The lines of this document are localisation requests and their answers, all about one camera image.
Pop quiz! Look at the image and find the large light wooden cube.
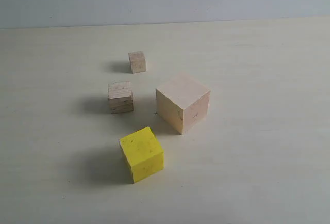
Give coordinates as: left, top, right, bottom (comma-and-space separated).
156, 74, 211, 135

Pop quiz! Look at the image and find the yellow cube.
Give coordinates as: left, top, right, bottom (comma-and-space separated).
119, 126, 164, 183

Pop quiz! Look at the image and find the medium plywood cube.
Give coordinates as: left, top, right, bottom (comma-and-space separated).
108, 81, 134, 114

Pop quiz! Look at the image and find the small light wooden cube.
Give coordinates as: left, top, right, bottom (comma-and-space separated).
128, 51, 147, 74

